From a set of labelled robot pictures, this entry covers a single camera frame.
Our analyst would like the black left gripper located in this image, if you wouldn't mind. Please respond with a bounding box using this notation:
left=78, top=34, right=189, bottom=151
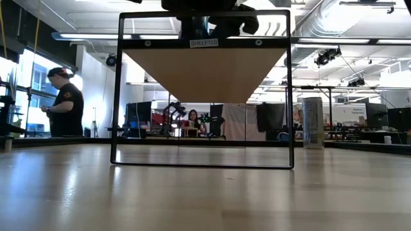
left=160, top=0, right=259, bottom=40

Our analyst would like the black monitor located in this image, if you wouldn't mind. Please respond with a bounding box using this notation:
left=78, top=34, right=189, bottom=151
left=387, top=107, right=411, bottom=132
left=365, top=102, right=389, bottom=128
left=127, top=101, right=152, bottom=124

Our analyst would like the black round ceiling camera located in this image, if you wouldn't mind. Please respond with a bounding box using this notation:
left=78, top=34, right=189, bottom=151
left=105, top=53, right=119, bottom=67

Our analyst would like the white sign board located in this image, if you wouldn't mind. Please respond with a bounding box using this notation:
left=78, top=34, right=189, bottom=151
left=332, top=104, right=367, bottom=122

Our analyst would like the black table frame cross rail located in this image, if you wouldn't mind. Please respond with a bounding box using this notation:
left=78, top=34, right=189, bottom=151
left=105, top=137, right=326, bottom=148

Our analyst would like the standing person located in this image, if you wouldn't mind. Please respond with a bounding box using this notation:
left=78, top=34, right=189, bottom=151
left=40, top=67, right=85, bottom=138

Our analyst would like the red background object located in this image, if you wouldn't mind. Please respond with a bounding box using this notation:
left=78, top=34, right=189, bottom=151
left=151, top=110, right=163, bottom=126

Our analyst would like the black track light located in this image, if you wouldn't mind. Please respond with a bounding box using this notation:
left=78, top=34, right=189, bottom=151
left=347, top=78, right=366, bottom=88

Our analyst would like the thin tripod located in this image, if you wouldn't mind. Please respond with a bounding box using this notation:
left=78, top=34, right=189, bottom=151
left=91, top=107, right=98, bottom=139

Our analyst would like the black table frame side rail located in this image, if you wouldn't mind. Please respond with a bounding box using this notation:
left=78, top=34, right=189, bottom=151
left=0, top=137, right=107, bottom=151
left=323, top=140, right=411, bottom=157

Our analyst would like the yellow cable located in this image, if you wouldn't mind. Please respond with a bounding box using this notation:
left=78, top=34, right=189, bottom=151
left=0, top=0, right=8, bottom=60
left=31, top=0, right=42, bottom=62

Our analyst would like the black shelving rack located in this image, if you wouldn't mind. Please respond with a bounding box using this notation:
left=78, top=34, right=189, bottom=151
left=0, top=76, right=26, bottom=137

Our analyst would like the wide black hanging cloth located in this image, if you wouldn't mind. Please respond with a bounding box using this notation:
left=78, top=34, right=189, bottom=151
left=256, top=102, right=286, bottom=133

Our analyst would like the black ceiling spotlight cluster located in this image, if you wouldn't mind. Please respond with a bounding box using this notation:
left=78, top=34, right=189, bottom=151
left=313, top=47, right=342, bottom=67

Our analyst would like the seated person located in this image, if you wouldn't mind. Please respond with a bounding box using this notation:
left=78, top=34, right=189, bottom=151
left=294, top=108, right=304, bottom=129
left=186, top=109, right=206, bottom=137

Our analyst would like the white beverage can black lid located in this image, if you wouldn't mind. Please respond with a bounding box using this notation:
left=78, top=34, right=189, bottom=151
left=302, top=97, right=325, bottom=150

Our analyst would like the beige hanging cloth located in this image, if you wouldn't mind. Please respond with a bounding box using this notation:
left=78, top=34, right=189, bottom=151
left=220, top=102, right=267, bottom=141

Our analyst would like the black workstation frame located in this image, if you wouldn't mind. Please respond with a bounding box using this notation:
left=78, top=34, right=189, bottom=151
left=295, top=85, right=335, bottom=133

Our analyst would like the narrow black hanging cloth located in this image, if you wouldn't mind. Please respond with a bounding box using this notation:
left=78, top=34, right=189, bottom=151
left=209, top=104, right=224, bottom=137

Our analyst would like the white shelf label sticker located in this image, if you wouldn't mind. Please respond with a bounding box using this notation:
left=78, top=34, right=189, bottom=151
left=189, top=38, right=219, bottom=48

